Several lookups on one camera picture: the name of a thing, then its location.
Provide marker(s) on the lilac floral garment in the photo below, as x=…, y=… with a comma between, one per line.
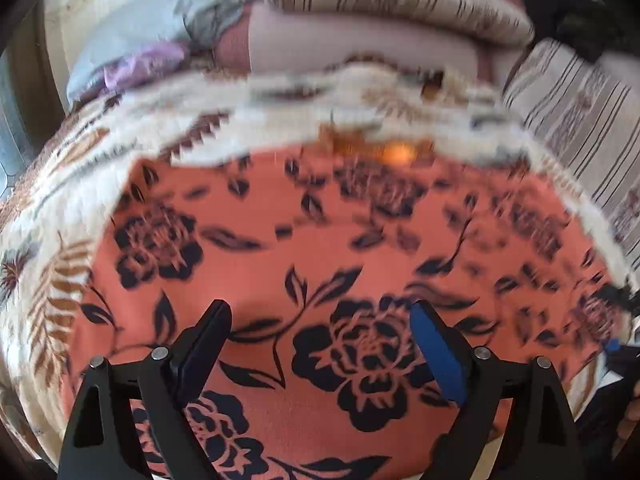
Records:
x=144, y=65

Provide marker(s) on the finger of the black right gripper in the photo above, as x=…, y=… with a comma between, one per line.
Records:
x=622, y=297

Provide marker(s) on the cream leaf-pattern blanket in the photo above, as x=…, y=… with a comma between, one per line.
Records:
x=54, y=223

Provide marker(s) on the striped floral pillow right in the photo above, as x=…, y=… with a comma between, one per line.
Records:
x=589, y=120

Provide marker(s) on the stained glass window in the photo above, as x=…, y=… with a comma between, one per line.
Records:
x=17, y=151

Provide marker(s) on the black garment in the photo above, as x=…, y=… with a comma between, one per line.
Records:
x=589, y=27

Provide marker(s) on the orange black floral blouse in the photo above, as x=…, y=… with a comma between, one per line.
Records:
x=320, y=258

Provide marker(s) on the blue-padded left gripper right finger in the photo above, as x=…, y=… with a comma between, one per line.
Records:
x=540, y=440

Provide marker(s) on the light blue pillow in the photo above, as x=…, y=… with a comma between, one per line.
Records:
x=135, y=25

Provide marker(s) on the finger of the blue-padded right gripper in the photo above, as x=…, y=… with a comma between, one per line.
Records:
x=622, y=359

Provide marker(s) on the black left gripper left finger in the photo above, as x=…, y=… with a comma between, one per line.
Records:
x=101, y=440

